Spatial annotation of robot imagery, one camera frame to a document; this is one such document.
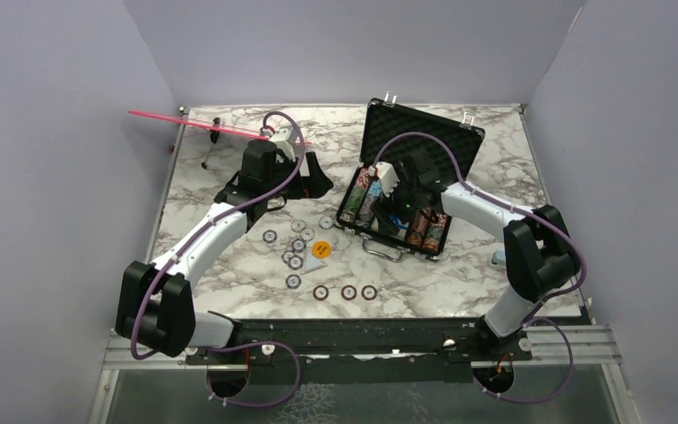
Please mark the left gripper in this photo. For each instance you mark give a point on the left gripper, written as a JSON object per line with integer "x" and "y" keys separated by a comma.
{"x": 311, "y": 186}

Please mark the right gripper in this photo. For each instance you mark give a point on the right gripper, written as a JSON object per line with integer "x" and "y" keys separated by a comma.
{"x": 382, "y": 208}

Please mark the blue yellow card deck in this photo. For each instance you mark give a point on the blue yellow card deck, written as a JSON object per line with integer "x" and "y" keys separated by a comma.
{"x": 398, "y": 222}

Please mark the white one poker chip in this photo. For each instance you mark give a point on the white one poker chip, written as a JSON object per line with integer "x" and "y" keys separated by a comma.
{"x": 307, "y": 234}
{"x": 326, "y": 222}
{"x": 298, "y": 225}

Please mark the orange big blind button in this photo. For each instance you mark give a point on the orange big blind button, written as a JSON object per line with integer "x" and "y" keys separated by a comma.
{"x": 321, "y": 249}

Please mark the blue ten poker chip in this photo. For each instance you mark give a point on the blue ten poker chip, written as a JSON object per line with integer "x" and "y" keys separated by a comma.
{"x": 269, "y": 236}

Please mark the clear triangular dealer button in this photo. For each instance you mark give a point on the clear triangular dealer button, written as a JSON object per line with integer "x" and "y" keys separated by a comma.
{"x": 312, "y": 263}

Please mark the orange black poker chip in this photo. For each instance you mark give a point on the orange black poker chip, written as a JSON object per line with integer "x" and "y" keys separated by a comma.
{"x": 369, "y": 292}
{"x": 349, "y": 292}
{"x": 320, "y": 292}

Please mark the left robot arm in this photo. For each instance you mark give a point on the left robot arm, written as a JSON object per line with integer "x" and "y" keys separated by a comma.
{"x": 155, "y": 309}

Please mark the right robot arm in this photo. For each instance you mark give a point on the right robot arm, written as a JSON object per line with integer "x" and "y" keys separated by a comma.
{"x": 540, "y": 255}

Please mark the light blue chip stack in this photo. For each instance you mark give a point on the light blue chip stack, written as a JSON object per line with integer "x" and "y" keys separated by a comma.
{"x": 365, "y": 214}

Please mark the orange black chip stack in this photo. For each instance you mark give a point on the orange black chip stack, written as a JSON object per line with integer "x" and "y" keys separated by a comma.
{"x": 418, "y": 227}

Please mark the red white chip stack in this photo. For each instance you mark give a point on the red white chip stack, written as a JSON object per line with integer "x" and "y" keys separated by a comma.
{"x": 356, "y": 196}

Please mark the black poker chip case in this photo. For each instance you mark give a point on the black poker chip case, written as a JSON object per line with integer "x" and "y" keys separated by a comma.
{"x": 393, "y": 131}

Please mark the purple red chip stack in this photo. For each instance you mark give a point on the purple red chip stack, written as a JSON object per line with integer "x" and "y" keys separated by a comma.
{"x": 434, "y": 233}

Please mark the light blue eraser block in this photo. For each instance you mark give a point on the light blue eraser block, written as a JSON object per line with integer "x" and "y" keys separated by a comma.
{"x": 499, "y": 258}

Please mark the pink acrylic sheet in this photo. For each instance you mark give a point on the pink acrylic sheet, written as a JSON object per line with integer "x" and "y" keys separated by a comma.
{"x": 201, "y": 124}

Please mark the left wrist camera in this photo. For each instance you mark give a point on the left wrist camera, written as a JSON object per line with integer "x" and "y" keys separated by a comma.
{"x": 284, "y": 137}

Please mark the chrome case handle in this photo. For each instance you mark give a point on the chrome case handle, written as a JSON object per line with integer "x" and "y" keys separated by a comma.
{"x": 377, "y": 249}

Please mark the metal wire stand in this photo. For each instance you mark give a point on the metal wire stand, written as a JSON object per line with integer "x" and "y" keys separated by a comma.
{"x": 213, "y": 140}

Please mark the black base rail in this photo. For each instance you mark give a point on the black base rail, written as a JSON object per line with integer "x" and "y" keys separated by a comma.
{"x": 347, "y": 351}

